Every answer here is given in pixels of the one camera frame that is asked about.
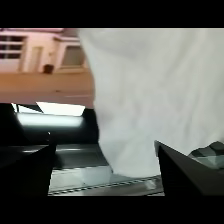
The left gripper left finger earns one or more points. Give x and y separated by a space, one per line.
26 176

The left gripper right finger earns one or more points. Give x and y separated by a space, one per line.
186 178

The white garment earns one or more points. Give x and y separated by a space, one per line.
150 93

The checked shirt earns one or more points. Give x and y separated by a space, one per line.
210 155

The silver frame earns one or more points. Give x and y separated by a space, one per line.
100 183

